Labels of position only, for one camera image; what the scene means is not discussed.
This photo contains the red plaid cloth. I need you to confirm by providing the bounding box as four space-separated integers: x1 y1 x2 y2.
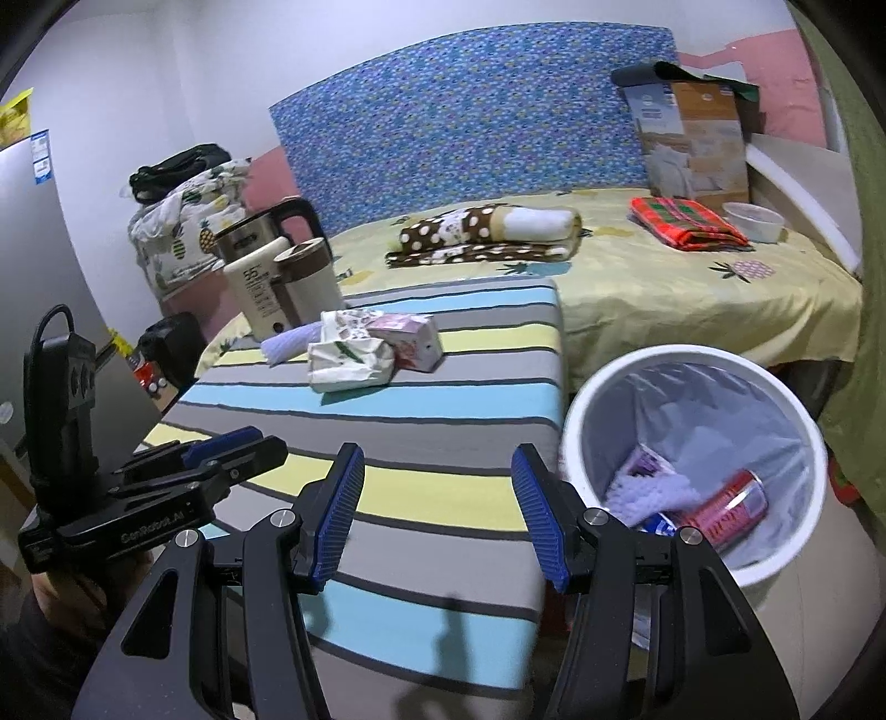
629 196 754 251

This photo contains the small red object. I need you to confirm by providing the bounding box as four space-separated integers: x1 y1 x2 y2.
827 464 863 506

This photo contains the pineapple print bedding bundle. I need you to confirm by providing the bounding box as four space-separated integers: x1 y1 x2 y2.
128 158 254 299

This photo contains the brown polka dot blanket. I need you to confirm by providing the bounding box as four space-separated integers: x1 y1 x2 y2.
385 204 584 268

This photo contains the red drink can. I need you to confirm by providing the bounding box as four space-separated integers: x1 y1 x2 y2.
677 469 769 553

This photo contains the white foam board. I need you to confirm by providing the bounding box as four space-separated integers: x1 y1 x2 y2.
744 133 863 278

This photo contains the white round trash bin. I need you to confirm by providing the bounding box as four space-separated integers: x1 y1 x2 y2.
559 344 828 610

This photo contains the pink drink carton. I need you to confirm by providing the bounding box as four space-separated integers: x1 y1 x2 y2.
365 313 442 373

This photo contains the black case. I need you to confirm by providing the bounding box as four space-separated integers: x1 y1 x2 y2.
135 311 207 416

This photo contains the light purple tissue packet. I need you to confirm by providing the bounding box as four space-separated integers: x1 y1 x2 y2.
263 330 325 366

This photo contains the purple drink carton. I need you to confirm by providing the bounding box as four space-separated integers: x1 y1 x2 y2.
619 445 676 482

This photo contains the grey refrigerator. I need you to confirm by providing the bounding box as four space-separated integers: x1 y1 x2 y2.
0 128 160 486

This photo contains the black cable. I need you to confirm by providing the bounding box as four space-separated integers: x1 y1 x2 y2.
31 305 75 340

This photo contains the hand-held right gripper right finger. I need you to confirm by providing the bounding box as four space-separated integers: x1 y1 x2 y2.
511 443 783 720

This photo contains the person's left hand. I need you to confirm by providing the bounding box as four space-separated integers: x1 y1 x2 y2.
31 547 157 624

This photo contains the blue floral headboard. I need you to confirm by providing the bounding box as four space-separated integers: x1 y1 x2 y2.
269 26 678 238

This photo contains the yellow bag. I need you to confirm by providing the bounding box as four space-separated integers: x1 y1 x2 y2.
0 88 35 143

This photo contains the cardboard bedding box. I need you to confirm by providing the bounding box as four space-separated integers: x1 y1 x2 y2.
623 79 752 205

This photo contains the brown and white mug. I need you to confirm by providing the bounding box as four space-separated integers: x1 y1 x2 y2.
273 237 345 328

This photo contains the cream product box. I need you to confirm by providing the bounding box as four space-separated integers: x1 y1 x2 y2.
223 236 292 342

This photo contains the translucent bin liner bag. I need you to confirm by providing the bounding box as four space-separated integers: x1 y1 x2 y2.
578 363 811 562

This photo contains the steel electric kettle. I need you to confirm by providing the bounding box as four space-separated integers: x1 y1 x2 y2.
211 197 324 268

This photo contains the white plastic bowl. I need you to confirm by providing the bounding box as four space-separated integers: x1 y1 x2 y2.
722 202 785 243

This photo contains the green curtain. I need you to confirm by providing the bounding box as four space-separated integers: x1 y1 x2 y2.
789 0 886 513

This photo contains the black shoulder bag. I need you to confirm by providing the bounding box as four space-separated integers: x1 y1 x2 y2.
129 143 231 203

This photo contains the yellow bed sheet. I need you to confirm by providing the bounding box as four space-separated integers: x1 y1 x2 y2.
197 187 865 392

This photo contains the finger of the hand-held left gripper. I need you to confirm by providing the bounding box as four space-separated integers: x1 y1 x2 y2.
107 435 290 500
114 427 264 479

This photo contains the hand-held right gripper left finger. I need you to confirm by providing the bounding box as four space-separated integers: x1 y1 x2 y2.
83 443 367 720

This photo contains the pink cloth cover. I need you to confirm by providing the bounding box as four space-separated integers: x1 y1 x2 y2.
159 277 240 323

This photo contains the striped table cloth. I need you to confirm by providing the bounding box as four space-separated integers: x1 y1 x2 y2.
135 277 565 693

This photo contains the floral paper packet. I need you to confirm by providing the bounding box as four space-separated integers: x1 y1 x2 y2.
306 338 397 393

